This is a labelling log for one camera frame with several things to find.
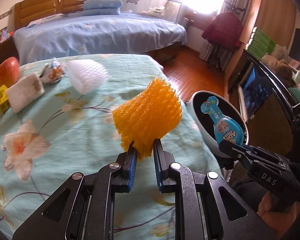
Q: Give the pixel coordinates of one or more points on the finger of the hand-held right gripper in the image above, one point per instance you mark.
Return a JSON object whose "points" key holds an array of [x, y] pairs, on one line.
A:
{"points": [[230, 151], [250, 148]]}

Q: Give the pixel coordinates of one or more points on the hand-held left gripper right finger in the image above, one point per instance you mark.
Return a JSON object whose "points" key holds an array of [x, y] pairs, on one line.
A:
{"points": [[157, 165]]}

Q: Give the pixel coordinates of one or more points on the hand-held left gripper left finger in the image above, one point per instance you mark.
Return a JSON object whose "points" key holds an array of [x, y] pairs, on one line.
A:
{"points": [[132, 170]]}

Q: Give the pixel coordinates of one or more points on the blue plastic pouch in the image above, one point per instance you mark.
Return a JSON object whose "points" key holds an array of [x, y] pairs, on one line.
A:
{"points": [[227, 127]]}

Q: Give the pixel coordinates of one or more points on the white trash bin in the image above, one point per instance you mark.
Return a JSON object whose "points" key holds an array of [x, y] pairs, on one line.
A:
{"points": [[202, 132]]}

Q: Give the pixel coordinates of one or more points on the orange foam fruit net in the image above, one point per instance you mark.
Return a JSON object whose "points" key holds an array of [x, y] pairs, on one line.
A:
{"points": [[147, 115]]}

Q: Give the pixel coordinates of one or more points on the white foam fruit net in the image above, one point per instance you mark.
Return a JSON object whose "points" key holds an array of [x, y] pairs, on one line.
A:
{"points": [[87, 75]]}

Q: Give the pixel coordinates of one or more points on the silver wrapper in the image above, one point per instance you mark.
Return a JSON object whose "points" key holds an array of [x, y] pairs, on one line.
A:
{"points": [[51, 73]]}

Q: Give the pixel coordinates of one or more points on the white tissue pack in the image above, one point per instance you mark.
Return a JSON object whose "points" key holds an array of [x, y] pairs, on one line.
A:
{"points": [[22, 92]]}

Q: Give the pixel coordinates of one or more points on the yellow snack wrapper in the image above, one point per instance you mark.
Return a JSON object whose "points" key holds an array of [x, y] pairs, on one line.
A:
{"points": [[0, 97]]}

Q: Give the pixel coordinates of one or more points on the person's right hand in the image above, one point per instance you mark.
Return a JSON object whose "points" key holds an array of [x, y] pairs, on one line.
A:
{"points": [[267, 207]]}

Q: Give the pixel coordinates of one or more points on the black tv cabinet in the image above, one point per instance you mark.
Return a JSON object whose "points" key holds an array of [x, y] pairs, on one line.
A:
{"points": [[272, 75]]}

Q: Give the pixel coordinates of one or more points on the brown plush toy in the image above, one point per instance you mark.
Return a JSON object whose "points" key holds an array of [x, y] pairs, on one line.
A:
{"points": [[280, 66]]}

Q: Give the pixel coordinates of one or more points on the dark coat rack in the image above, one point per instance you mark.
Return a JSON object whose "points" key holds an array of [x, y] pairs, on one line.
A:
{"points": [[216, 55]]}

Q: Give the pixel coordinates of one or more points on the stack of green boxes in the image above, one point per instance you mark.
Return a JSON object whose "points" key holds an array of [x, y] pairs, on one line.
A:
{"points": [[261, 40]]}

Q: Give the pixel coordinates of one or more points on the dark red coat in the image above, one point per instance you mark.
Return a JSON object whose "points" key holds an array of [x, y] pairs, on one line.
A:
{"points": [[222, 30]]}

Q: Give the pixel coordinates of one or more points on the bed with blue sheet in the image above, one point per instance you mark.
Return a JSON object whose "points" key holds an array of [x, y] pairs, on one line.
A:
{"points": [[102, 35]]}

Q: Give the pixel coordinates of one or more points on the small white cushion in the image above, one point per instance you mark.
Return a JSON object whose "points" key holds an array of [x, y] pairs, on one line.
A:
{"points": [[152, 10]]}

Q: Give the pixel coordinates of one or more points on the red yellow apple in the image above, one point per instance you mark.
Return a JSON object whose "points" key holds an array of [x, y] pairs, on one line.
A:
{"points": [[6, 71]]}

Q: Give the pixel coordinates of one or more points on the folded blue quilt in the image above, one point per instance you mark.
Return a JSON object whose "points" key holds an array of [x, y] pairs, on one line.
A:
{"points": [[102, 6]]}

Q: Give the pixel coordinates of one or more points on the white blue baby blanket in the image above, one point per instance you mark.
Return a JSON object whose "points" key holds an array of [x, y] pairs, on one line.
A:
{"points": [[47, 20]]}

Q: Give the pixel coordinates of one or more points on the wooden nightstand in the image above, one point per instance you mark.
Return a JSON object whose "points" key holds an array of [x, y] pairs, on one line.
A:
{"points": [[5, 50]]}

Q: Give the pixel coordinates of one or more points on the wooden headboard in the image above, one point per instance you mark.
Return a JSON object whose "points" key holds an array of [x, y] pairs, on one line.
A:
{"points": [[52, 2]]}

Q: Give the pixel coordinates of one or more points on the photo frame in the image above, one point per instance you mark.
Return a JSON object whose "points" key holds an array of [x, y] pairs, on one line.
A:
{"points": [[5, 33]]}

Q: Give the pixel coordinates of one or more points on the wall switch panel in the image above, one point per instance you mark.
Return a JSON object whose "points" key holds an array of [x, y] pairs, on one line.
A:
{"points": [[2, 17]]}

